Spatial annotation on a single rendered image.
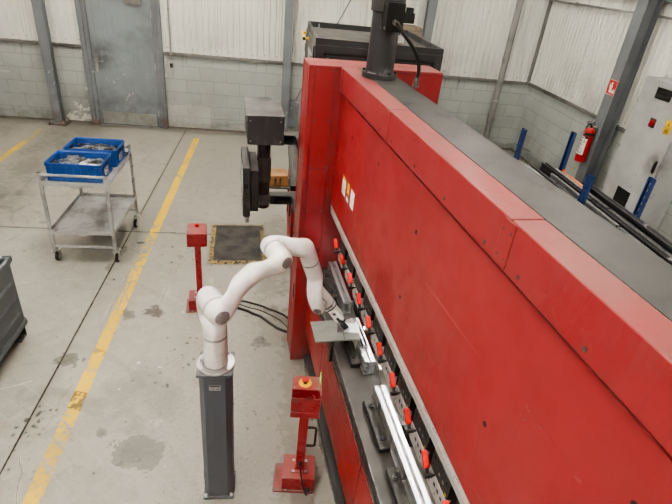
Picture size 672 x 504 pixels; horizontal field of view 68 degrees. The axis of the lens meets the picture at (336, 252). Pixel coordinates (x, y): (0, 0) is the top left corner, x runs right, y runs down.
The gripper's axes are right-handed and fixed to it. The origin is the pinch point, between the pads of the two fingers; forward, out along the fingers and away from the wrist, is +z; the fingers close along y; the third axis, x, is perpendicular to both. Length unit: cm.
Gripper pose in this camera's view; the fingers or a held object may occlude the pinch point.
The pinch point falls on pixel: (343, 323)
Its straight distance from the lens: 289.2
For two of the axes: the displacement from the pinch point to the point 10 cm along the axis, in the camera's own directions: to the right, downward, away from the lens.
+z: 5.1, 6.9, 5.2
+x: -8.4, 5.3, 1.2
